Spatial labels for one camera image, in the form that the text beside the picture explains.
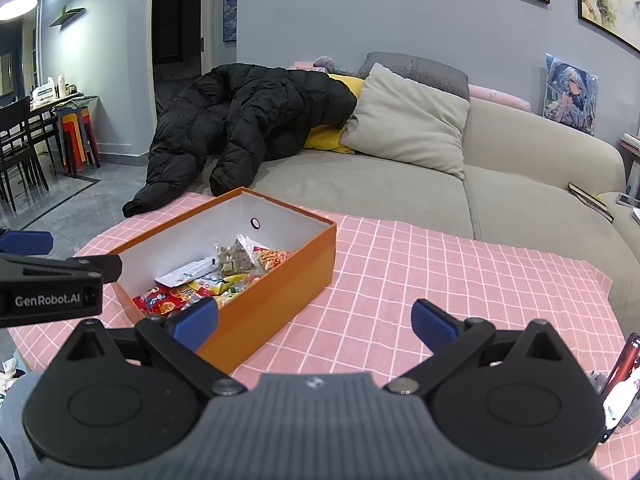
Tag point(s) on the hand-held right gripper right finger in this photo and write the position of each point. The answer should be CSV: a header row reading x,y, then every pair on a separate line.
x,y
432,322

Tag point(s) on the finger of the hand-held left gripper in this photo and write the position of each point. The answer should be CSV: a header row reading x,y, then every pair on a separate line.
x,y
75,270
25,242

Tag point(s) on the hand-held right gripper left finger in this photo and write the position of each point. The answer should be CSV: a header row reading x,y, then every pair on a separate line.
x,y
197,320

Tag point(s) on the yellow snack packet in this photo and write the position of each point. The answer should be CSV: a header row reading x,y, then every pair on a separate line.
x,y
220,287

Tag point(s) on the red cartoon snack packet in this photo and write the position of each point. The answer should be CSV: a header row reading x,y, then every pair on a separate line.
x,y
160,300

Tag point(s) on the white snack packet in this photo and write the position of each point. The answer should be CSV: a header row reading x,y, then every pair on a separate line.
x,y
185,272

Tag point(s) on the clear nut packet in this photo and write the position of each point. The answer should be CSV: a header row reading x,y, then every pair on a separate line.
x,y
232,260

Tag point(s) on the orange cardboard box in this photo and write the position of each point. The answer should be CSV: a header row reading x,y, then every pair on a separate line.
x,y
280,290

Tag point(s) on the red stick snack bag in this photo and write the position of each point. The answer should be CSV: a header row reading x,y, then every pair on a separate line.
x,y
270,257

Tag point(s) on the smartphone on sofa arm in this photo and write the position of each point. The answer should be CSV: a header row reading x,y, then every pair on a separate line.
x,y
629,200

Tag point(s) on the pink checked tablecloth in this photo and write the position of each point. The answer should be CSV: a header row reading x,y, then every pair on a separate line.
x,y
425,270

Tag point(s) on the trash bin with wrappers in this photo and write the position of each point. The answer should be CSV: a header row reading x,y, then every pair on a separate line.
x,y
10,375

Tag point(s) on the black dining chair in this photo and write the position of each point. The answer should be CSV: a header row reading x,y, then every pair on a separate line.
x,y
17,150

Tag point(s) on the stack of coloured stools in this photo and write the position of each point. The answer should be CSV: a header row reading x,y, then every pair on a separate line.
x,y
77,135

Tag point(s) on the person's trouser leg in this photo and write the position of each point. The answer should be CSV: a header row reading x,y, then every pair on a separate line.
x,y
20,425

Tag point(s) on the beige sofa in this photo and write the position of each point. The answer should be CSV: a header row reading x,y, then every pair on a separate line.
x,y
390,190

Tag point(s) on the dining table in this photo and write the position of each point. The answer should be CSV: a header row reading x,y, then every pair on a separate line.
x,y
60,105

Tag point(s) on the white bag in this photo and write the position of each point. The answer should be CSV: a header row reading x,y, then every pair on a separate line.
x,y
44,91

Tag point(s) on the white bottle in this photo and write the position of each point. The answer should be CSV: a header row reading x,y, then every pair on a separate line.
x,y
61,87

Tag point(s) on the dark book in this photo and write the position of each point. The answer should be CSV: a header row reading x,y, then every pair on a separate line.
x,y
590,200

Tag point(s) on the smartphone on stand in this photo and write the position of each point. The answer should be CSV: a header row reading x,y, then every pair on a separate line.
x,y
622,390

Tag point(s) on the beige pillow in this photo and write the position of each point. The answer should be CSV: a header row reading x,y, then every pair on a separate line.
x,y
410,120

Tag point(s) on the black down jacket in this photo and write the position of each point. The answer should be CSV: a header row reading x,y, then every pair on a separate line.
x,y
250,115

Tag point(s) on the yellow cloth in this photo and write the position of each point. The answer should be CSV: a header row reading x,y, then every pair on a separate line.
x,y
325,140

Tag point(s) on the round ceiling light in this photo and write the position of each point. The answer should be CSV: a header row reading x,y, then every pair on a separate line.
x,y
17,7

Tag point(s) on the grey checked pillow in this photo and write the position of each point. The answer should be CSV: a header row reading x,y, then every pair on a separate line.
x,y
420,70

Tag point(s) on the stack of books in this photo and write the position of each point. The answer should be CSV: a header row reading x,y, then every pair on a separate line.
x,y
631,145

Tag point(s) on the printed figure pillow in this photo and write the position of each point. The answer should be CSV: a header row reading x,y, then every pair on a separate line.
x,y
570,92

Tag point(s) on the grey plush toy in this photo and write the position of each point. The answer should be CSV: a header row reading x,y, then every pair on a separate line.
x,y
327,63

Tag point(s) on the dark wall shelf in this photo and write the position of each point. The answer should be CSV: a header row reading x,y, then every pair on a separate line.
x,y
67,16

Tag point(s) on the small blue wall picture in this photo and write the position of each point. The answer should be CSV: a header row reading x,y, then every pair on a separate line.
x,y
230,5

